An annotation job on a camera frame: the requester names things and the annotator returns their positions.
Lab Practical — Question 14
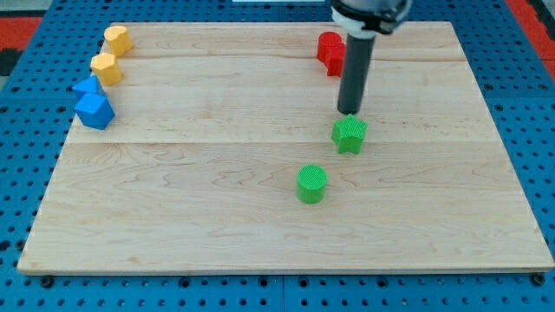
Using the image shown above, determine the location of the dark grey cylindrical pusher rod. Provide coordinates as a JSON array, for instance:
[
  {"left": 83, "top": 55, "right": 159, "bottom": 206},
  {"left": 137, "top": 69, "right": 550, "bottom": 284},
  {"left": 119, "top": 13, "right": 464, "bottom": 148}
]
[{"left": 337, "top": 35, "right": 375, "bottom": 115}]

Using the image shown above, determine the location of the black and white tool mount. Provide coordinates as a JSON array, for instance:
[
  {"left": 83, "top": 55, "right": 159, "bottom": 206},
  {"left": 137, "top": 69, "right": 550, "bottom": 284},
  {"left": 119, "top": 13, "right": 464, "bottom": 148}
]
[{"left": 330, "top": 0, "right": 412, "bottom": 39}]

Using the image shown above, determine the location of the red cylinder block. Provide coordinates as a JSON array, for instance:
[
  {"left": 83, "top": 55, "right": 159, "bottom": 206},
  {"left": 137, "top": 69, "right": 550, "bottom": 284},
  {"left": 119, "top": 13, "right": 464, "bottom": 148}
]
[{"left": 317, "top": 31, "right": 343, "bottom": 62}]

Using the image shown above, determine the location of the green star block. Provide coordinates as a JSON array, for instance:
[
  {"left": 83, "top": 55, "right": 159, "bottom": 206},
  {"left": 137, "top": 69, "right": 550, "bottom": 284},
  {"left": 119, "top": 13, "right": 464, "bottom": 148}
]
[{"left": 331, "top": 114, "right": 368, "bottom": 154}]

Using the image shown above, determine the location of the green cylinder block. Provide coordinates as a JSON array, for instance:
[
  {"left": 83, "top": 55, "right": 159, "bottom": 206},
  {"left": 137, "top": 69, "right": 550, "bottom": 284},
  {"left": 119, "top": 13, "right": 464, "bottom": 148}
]
[{"left": 297, "top": 164, "right": 328, "bottom": 204}]

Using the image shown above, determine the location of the light wooden board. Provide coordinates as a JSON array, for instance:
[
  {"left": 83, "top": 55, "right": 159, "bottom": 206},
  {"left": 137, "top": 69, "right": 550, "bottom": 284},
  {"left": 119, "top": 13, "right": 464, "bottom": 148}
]
[{"left": 18, "top": 22, "right": 554, "bottom": 276}]

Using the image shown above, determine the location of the yellow heart block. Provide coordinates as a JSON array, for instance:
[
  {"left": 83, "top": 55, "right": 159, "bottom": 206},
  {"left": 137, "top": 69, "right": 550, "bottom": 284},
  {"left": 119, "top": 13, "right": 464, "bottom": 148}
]
[{"left": 104, "top": 25, "right": 133, "bottom": 56}]

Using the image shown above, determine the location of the yellow hexagon block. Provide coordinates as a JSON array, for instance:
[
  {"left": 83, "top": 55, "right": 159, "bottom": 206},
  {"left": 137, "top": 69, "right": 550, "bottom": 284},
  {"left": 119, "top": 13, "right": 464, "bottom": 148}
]
[{"left": 90, "top": 53, "right": 123, "bottom": 86}]

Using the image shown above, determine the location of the blue triangle block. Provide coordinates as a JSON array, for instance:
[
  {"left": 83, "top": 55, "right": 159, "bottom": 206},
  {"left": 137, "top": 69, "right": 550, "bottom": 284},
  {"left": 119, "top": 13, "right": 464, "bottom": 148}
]
[{"left": 72, "top": 75, "right": 105, "bottom": 100}]

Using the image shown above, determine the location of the blue cube block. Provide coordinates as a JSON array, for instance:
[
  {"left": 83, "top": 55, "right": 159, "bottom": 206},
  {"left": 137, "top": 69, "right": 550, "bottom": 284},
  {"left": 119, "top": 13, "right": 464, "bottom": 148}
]
[{"left": 74, "top": 94, "right": 114, "bottom": 130}]

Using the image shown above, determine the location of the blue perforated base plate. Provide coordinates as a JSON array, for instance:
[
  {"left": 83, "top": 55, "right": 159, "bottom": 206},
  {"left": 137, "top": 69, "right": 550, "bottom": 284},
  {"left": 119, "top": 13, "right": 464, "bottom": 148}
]
[{"left": 1, "top": 0, "right": 554, "bottom": 311}]

